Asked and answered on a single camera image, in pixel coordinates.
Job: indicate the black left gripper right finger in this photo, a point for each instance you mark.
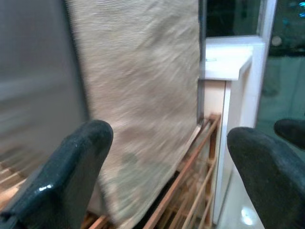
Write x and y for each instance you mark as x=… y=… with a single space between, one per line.
x=274 y=186

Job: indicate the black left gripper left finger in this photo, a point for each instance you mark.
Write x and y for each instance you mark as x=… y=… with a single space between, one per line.
x=59 y=186

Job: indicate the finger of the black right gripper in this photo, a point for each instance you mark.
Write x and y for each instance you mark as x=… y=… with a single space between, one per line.
x=291 y=132

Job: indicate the wooden slatted rack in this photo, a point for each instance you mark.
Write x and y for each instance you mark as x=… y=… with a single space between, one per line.
x=185 y=167

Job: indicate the cream kitchen counter cabinet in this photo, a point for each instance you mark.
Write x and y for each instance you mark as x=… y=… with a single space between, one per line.
x=224 y=64

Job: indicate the beige woven panel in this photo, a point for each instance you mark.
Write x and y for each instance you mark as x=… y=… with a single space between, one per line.
x=138 y=83

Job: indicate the grey metal panel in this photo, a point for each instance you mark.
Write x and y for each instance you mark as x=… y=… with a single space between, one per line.
x=31 y=59

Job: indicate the white window frame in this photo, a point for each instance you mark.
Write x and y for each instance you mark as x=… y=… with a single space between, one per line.
x=243 y=102

